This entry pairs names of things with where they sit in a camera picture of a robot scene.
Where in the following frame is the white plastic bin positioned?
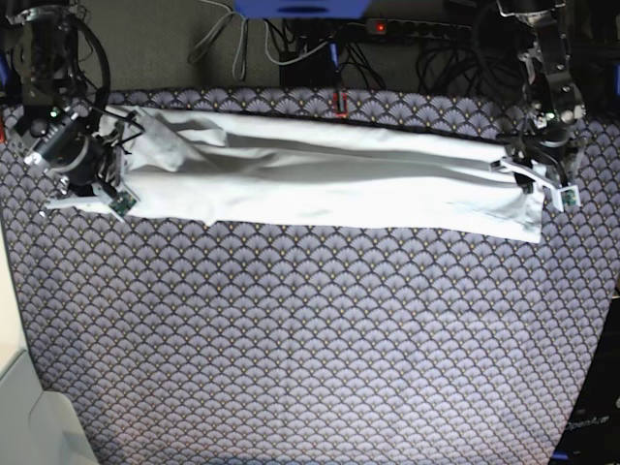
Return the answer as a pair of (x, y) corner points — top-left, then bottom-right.
(1, 352), (98, 464)

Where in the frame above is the black box with lettering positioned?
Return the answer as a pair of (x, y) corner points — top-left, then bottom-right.
(549, 298), (620, 464)

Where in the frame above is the patterned fan-print table cloth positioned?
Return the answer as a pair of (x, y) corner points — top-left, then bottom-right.
(1, 119), (619, 464)

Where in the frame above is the red black table clamp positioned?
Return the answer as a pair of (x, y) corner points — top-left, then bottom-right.
(332, 91), (349, 118)

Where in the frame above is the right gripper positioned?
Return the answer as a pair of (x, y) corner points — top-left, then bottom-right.
(38, 113), (144, 221)

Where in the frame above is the black power strip red light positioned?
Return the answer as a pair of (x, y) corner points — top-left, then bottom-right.
(364, 18), (472, 39)

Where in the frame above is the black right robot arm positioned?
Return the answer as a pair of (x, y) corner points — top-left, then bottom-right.
(1, 1), (144, 220)

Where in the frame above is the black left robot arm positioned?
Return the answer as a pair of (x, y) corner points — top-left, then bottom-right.
(491, 1), (586, 211)

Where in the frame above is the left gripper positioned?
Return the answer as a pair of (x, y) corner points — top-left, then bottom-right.
(490, 133), (586, 212)

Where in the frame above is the white T-shirt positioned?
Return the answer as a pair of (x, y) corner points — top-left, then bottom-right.
(123, 107), (544, 243)

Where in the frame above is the blue box at top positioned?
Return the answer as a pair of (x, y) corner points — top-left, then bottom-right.
(234, 0), (370, 19)

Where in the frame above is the white cable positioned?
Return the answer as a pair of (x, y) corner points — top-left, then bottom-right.
(186, 0), (330, 78)

